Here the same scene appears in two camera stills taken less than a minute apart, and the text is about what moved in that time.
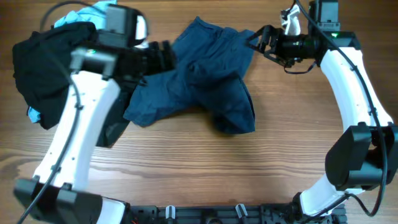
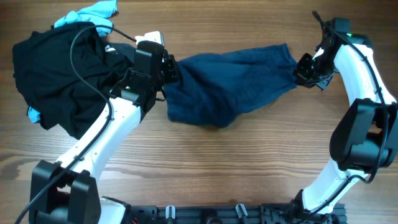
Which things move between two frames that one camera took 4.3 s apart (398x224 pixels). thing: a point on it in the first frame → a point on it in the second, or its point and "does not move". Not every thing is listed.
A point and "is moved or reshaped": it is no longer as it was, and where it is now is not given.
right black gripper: x=277 y=45 → x=308 y=69
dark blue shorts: x=209 y=80 is moved or reshaped
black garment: x=41 y=64 does not move
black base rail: x=270 y=213 does not move
